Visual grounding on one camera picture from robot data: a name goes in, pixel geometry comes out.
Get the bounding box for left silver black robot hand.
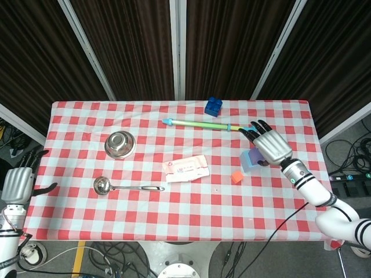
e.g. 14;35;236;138
1;149;58;204

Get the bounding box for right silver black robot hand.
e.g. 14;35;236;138
239;119;293;168

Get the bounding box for purple foam cube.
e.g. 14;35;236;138
249;147;266;167

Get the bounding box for stainless steel ladle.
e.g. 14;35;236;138
93;176;165;196

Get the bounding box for large light blue foam cube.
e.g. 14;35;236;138
239;149;268;174

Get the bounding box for white lace-up sneaker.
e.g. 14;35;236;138
19;242;48;265

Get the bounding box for dark blue building brick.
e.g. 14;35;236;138
204;97;223;118

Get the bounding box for green teal water squirter toy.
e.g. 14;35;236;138
161;118;258;137

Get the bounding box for black power strip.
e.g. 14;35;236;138
329;171;371;182

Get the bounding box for black foot pedal box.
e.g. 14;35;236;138
332;181;371;203

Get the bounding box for pink white wet wipes packet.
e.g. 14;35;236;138
161;155;210;184

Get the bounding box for stainless steel bowl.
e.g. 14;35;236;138
104;130;136;160

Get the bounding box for red white checkered tablecloth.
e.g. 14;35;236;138
21;100;344;251

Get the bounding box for grey metal table leg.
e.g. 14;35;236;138
336;246;348;278

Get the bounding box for black cable bundle with yellow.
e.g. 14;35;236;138
0;116;38;159

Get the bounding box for white partition frame post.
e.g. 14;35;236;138
0;103;46;145
169;0;188;101
250;0;308;101
57;0;117;101
318;101;371;146

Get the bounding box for thin black robot arm cable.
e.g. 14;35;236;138
265;201;310;243

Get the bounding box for white floor cable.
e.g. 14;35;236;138
17;246;112;275

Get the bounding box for black cable coil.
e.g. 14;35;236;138
324;118;371;175

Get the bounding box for tangled black floor cables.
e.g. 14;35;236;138
86;242;159;278

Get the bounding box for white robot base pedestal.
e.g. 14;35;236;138
136;240;223;278

